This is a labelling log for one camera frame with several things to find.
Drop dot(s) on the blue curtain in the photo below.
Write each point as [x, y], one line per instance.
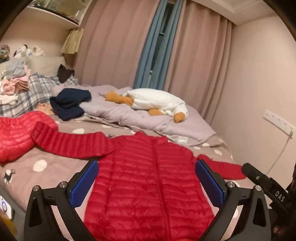
[145, 60]

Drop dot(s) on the peach garment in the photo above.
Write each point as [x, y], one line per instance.
[45, 108]

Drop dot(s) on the floral cushion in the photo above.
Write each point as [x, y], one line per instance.
[4, 53]

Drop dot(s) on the beige pillow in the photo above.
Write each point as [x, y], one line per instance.
[46, 64]

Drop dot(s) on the cream plush toy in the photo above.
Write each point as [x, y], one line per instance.
[38, 51]

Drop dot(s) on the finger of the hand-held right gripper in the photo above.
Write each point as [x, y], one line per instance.
[253, 172]

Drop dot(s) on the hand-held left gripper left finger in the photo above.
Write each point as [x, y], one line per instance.
[84, 183]

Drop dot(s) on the pink curtain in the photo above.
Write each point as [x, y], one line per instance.
[111, 41]
[198, 58]

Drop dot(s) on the white garment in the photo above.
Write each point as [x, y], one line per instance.
[8, 98]

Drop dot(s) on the white wall shelf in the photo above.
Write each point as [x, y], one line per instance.
[53, 14]

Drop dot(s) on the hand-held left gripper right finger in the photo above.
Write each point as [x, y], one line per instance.
[209, 183]

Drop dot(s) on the pink garment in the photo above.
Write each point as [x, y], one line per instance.
[17, 84]

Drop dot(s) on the red down jacket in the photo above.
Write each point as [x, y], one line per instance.
[13, 134]
[143, 176]

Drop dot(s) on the yellow pleated fabric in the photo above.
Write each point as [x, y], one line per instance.
[72, 41]

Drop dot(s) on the white wall socket strip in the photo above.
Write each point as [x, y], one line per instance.
[279, 122]

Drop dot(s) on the navy garment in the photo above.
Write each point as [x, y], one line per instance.
[69, 102]

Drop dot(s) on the grey garment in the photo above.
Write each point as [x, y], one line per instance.
[15, 68]

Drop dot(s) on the window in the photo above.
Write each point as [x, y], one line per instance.
[163, 27]

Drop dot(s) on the lilac duvet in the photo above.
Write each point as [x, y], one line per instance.
[120, 111]

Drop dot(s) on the dark brown garment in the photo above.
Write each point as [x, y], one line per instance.
[64, 73]

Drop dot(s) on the plaid blanket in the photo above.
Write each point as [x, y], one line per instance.
[39, 90]

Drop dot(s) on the white and black plush toy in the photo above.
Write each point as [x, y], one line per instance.
[22, 52]

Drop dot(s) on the white goose plush toy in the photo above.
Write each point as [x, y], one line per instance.
[157, 99]

